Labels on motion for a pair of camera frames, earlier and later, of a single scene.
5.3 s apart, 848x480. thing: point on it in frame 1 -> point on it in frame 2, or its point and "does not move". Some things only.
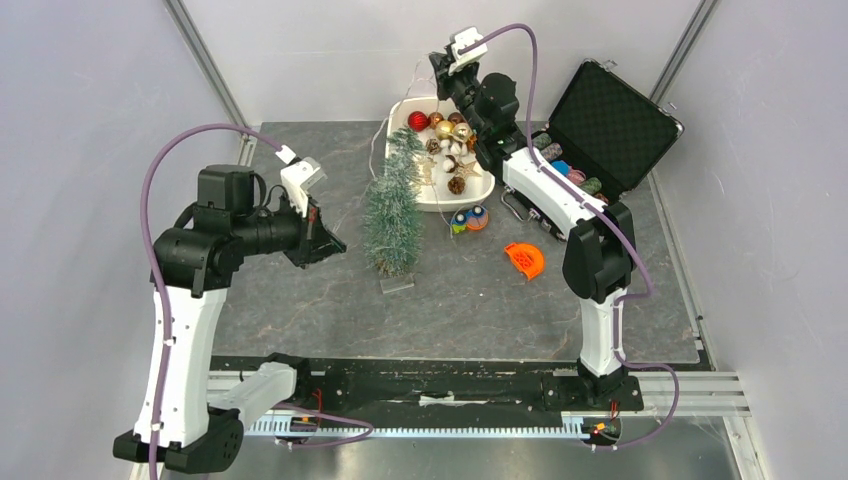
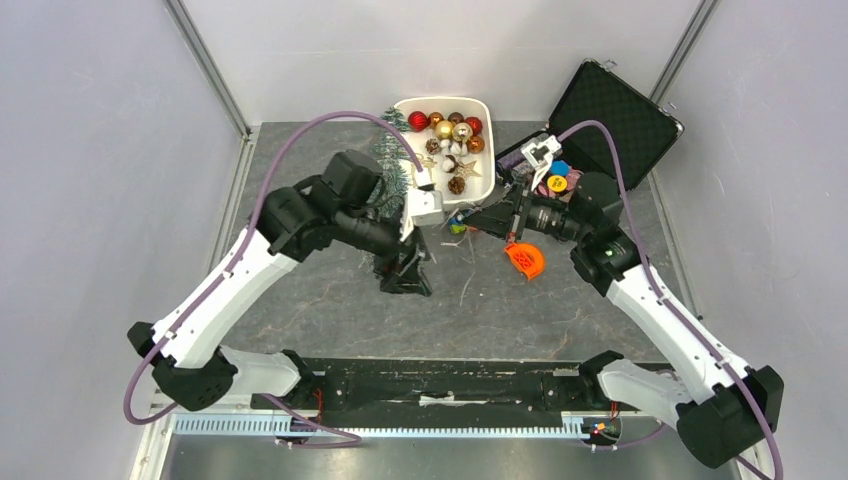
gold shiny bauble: (444, 129) does not move
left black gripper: (313, 240) -> (407, 277)
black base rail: (368, 386) does not move
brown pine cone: (456, 185) does not move
